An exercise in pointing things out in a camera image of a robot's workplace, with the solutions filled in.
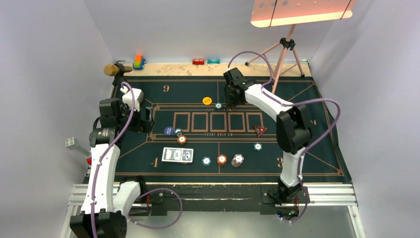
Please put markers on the orange chips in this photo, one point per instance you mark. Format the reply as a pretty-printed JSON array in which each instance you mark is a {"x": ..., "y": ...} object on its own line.
[{"x": 182, "y": 139}]

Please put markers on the red toy block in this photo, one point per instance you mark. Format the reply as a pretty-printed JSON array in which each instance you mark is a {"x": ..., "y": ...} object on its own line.
[{"x": 198, "y": 61}]

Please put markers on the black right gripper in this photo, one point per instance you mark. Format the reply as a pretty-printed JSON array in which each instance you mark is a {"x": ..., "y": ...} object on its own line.
[{"x": 230, "y": 101}]

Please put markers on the dark green poker mat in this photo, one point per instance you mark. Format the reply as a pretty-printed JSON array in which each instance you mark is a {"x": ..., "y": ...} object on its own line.
[{"x": 177, "y": 102}]

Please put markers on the yellow dealer button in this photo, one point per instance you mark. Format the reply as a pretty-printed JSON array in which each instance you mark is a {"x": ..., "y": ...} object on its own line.
[{"x": 207, "y": 100}]

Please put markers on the blue playing card deck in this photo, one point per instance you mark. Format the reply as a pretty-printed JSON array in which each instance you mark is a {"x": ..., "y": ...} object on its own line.
[{"x": 177, "y": 155}]

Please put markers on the pink music stand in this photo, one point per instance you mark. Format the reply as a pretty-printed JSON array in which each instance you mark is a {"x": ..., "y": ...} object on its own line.
[{"x": 271, "y": 13}]

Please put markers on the grey lego brick handle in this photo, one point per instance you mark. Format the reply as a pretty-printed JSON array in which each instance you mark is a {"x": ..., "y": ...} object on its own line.
[{"x": 73, "y": 144}]

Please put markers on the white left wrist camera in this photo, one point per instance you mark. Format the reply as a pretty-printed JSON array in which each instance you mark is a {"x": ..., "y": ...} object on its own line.
[{"x": 135, "y": 94}]

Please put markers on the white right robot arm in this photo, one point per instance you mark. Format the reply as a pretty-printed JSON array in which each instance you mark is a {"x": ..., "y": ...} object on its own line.
[{"x": 293, "y": 131}]

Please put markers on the brown white chip stack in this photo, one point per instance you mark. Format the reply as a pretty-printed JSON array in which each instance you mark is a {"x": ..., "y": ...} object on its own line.
[{"x": 237, "y": 160}]

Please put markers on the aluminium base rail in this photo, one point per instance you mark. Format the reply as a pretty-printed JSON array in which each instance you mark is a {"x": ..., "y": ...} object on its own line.
[{"x": 321, "y": 194}]

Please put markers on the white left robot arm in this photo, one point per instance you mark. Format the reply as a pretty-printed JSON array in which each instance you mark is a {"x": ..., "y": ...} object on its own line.
[{"x": 103, "y": 213}]

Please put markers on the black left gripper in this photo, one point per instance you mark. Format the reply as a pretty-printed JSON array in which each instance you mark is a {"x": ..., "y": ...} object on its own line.
[{"x": 144, "y": 125}]

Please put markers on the orange blue toy car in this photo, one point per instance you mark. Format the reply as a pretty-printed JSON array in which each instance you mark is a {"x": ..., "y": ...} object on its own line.
[{"x": 139, "y": 62}]

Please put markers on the red triangle marker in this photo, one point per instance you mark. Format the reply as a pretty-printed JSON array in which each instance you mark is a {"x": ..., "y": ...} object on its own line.
[{"x": 260, "y": 130}]

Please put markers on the gold microphone on stand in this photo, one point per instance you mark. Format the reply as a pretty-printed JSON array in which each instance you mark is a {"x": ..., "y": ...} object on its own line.
[{"x": 117, "y": 70}]

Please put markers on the orange chip stack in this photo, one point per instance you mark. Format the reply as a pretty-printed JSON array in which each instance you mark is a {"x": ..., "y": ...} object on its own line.
[{"x": 221, "y": 160}]

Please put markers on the purple small blind button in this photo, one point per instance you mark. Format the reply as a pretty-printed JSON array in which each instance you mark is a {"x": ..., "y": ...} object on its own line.
[{"x": 169, "y": 131}]

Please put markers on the blue green chip stack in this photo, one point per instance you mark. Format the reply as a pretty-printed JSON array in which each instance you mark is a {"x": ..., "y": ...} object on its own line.
[{"x": 206, "y": 161}]

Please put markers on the teal toy block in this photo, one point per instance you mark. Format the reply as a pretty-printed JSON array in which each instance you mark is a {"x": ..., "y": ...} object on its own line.
[{"x": 213, "y": 61}]

